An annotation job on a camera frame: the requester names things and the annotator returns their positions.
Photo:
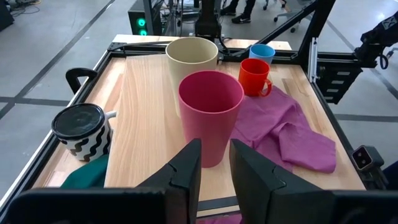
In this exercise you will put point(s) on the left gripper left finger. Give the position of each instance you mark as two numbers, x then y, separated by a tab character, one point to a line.
183	174

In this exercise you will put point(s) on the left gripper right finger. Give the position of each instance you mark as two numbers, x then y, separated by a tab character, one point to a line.
255	186

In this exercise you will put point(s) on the tall pink cup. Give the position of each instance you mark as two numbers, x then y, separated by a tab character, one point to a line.
208	130

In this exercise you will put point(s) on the black white wavy mug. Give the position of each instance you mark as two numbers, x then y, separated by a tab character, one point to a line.
87	143

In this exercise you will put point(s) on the red mug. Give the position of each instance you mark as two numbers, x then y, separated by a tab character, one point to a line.
252	81

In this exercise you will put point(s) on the tall cream cup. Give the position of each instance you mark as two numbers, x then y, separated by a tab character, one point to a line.
192	67

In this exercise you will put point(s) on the small blue cup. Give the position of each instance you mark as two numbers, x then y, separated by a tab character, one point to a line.
264	59

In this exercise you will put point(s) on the purple cloth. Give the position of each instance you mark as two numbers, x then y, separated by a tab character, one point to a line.
280	124

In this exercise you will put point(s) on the green cloth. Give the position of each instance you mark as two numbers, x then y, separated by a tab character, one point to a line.
88	174

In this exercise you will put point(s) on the black computer green lights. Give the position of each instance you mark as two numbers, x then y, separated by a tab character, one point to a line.
136	15

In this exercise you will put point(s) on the person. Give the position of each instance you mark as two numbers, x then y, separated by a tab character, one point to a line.
248	7

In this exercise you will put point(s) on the small black camera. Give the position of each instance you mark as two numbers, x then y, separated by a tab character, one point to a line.
362	157

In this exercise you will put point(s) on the silver aluminium bracket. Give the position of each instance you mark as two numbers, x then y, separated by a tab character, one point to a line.
312	59

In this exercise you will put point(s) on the black aluminium table frame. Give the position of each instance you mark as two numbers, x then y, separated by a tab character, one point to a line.
315	28

